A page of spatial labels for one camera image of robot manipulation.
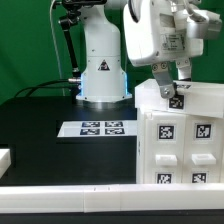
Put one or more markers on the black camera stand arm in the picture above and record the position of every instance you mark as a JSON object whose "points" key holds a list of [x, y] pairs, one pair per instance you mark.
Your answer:
{"points": [[66, 22]]}

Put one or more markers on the white boundary rail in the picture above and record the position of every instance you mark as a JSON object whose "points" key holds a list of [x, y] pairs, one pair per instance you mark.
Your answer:
{"points": [[5, 161], [111, 198]]}

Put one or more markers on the white cabinet body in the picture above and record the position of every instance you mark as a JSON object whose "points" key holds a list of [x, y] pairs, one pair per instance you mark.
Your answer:
{"points": [[140, 164]]}

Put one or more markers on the white door panel with tag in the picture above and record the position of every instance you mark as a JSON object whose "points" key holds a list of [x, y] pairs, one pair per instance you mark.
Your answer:
{"points": [[164, 144]]}

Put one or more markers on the white front boundary rail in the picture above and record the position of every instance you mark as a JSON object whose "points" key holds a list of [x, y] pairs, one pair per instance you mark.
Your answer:
{"points": [[111, 198]]}

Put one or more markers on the white left boundary rail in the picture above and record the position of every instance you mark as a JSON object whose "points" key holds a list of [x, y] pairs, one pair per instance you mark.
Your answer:
{"points": [[5, 161]]}

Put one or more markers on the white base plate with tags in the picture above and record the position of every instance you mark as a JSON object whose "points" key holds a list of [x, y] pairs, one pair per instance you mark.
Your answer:
{"points": [[98, 128]]}

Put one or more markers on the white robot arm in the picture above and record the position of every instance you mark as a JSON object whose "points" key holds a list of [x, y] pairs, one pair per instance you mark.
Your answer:
{"points": [[103, 80]]}

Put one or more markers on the white box with tags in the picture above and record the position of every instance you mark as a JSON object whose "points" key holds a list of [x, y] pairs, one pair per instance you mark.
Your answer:
{"points": [[193, 98]]}

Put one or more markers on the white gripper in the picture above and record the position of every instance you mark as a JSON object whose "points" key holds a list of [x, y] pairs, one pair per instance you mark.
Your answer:
{"points": [[154, 34]]}

